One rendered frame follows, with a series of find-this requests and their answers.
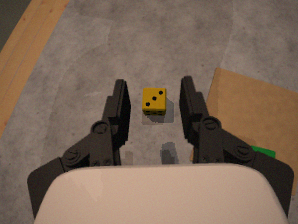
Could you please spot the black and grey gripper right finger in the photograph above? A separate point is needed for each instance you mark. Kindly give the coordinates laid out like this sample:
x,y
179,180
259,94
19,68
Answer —
x,y
212,144

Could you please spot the orange flat mat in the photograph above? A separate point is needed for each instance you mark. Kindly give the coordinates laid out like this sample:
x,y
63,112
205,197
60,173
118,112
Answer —
x,y
259,113

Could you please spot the green die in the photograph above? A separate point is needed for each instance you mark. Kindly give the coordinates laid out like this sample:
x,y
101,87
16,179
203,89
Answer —
x,y
265,151

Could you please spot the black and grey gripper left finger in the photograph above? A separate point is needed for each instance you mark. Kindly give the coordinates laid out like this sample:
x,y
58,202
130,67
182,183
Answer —
x,y
99,148

